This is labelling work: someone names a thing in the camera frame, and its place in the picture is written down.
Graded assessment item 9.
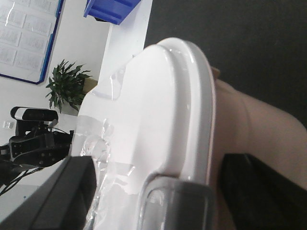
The green potted plant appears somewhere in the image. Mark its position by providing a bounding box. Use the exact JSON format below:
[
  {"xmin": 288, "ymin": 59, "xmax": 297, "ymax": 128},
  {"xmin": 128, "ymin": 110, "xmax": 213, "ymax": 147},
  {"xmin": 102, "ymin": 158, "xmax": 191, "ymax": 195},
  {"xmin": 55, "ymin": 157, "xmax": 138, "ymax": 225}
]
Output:
[{"xmin": 46, "ymin": 60, "xmax": 91, "ymax": 112}]

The white plastic bin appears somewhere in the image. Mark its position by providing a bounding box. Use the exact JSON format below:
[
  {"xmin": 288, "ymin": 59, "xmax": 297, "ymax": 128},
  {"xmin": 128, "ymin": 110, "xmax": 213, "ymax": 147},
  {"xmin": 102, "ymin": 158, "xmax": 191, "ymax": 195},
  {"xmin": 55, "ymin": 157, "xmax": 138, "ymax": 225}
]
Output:
[{"xmin": 71, "ymin": 37, "xmax": 307, "ymax": 230}]

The blue framed whiteboard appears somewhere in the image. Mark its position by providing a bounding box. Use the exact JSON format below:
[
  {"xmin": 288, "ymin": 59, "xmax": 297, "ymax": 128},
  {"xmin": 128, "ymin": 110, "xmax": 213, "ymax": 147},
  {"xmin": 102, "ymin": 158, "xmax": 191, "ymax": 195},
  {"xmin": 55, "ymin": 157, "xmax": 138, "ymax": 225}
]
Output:
[{"xmin": 0, "ymin": 0, "xmax": 63, "ymax": 84}]

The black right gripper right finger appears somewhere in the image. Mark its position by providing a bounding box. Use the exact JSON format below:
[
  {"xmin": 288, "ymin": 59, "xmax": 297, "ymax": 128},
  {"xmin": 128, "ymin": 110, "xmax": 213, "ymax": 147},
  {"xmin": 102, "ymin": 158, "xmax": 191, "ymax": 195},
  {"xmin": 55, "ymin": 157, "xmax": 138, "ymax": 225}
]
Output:
[{"xmin": 222, "ymin": 153, "xmax": 307, "ymax": 230}]

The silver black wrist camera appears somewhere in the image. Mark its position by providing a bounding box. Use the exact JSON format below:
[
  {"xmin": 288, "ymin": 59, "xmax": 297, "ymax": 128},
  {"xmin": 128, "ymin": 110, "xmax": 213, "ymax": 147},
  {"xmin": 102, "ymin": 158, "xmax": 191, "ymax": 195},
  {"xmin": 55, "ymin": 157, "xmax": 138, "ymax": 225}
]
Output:
[{"xmin": 10, "ymin": 106, "xmax": 59, "ymax": 126}]

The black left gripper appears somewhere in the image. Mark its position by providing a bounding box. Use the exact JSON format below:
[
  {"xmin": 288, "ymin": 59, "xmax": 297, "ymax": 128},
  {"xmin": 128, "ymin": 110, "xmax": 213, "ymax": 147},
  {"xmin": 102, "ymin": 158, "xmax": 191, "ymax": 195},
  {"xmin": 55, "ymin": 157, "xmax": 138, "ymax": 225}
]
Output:
[{"xmin": 0, "ymin": 131, "xmax": 73, "ymax": 168}]

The blue plastic bin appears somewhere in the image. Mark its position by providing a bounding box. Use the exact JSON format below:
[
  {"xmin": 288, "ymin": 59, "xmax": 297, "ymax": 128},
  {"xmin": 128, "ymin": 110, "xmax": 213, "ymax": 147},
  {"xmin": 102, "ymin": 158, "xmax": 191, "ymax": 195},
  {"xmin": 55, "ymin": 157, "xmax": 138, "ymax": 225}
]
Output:
[{"xmin": 83, "ymin": 0, "xmax": 140, "ymax": 25}]

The black fabric mat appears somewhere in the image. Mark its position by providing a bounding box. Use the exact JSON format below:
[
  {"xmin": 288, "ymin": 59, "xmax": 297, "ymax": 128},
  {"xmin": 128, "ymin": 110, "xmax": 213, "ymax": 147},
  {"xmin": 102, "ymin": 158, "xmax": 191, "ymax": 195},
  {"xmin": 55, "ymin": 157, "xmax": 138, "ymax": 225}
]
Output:
[{"xmin": 145, "ymin": 0, "xmax": 307, "ymax": 124}]

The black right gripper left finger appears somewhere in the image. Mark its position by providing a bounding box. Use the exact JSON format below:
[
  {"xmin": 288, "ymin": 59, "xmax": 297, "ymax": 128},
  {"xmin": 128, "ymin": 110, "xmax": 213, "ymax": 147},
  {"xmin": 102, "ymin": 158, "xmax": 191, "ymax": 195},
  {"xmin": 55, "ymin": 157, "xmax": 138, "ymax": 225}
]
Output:
[{"xmin": 0, "ymin": 156, "xmax": 96, "ymax": 230}]

